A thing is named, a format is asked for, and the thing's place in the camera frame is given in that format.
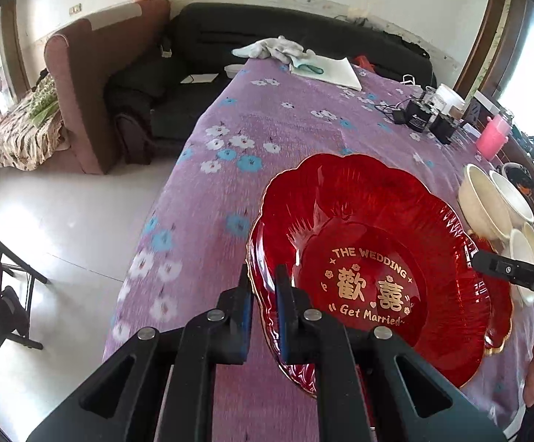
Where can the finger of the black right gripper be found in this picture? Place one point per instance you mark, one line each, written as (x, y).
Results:
(503, 268)

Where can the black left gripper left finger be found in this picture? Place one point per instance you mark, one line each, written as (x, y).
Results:
(158, 386)

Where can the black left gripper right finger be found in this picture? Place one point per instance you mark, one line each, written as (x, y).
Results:
(372, 386)

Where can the cream plastic bowl front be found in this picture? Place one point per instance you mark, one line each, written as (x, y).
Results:
(521, 247)

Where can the cream plastic bowl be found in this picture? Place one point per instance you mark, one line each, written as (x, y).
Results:
(521, 247)
(483, 207)

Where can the red wedding plate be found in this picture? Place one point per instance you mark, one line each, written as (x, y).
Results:
(371, 245)

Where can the black orange patterned cloth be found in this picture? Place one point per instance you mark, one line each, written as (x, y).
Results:
(518, 176)

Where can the pink water bottle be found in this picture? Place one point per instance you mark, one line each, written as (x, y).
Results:
(493, 137)

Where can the white plastic jar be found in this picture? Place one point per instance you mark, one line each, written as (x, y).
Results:
(445, 99)

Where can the black power adapter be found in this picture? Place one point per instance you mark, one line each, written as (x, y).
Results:
(424, 119)

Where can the floral covered stool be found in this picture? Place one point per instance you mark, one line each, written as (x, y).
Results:
(33, 131)

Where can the purple floral tablecloth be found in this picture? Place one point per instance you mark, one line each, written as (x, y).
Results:
(193, 244)

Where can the white paper sheet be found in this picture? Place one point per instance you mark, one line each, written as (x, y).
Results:
(324, 69)

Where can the black sofa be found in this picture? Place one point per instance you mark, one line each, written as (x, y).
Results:
(155, 101)

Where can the white cloth gloves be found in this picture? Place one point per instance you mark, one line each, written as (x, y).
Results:
(280, 48)

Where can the brown armchair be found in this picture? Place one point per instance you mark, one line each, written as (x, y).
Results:
(81, 57)

